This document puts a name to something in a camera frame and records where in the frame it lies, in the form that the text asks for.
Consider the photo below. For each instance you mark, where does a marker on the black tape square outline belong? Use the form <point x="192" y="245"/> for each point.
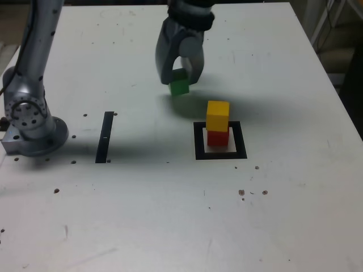
<point x="198" y="141"/>

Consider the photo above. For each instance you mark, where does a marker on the white metal rack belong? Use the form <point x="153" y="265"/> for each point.
<point x="319" y="25"/>

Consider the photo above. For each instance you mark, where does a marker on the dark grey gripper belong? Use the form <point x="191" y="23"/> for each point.
<point x="193" y="33"/>

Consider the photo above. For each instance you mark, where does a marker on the dark furniture piece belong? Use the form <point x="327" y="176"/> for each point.
<point x="354" y="93"/>

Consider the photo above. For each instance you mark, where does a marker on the tan box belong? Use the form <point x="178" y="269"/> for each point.
<point x="337" y="59"/>

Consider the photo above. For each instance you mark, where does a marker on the black tape strip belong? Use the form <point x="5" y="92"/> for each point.
<point x="103" y="150"/>

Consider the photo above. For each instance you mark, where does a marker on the yellow cube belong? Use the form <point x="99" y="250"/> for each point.
<point x="217" y="119"/>

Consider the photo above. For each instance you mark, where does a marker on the green cube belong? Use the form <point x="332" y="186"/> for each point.
<point x="180" y="88"/>

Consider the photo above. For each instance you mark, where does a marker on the red cube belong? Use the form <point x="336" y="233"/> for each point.
<point x="217" y="139"/>

